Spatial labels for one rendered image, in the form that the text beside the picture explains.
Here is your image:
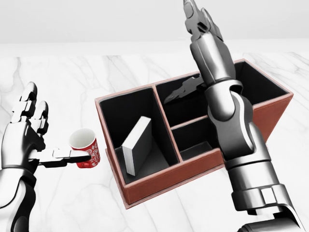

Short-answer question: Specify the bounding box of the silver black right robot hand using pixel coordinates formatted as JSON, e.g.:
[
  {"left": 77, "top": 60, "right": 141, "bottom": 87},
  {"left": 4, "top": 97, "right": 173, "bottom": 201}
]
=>
[{"left": 163, "top": 0, "right": 243, "bottom": 105}]

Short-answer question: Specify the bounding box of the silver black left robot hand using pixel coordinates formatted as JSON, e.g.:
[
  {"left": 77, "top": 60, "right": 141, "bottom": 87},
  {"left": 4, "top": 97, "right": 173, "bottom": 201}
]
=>
[{"left": 0, "top": 81, "right": 94, "bottom": 170}]

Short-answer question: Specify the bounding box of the red white patterned mug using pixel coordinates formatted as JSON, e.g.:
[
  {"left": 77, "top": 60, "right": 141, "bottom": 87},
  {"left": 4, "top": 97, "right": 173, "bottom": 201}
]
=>
[{"left": 68, "top": 128, "right": 101, "bottom": 169}]

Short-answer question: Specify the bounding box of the red-brown desk caddy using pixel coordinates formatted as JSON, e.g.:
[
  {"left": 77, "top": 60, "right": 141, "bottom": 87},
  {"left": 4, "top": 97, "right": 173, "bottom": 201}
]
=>
[{"left": 95, "top": 58, "right": 294, "bottom": 210}]

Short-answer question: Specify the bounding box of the grey book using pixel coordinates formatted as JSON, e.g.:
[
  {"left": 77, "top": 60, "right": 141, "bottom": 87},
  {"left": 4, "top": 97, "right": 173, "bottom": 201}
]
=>
[{"left": 122, "top": 116, "right": 152, "bottom": 176}]

